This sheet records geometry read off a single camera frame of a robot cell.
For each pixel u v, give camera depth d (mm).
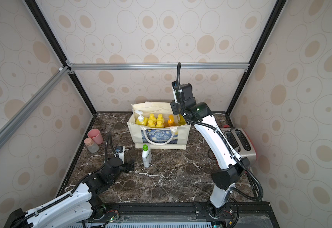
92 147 965
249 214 735
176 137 860
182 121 811
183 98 507
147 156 801
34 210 434
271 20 715
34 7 674
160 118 875
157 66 1263
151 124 848
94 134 972
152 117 876
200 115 479
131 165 730
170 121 858
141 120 849
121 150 698
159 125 843
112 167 583
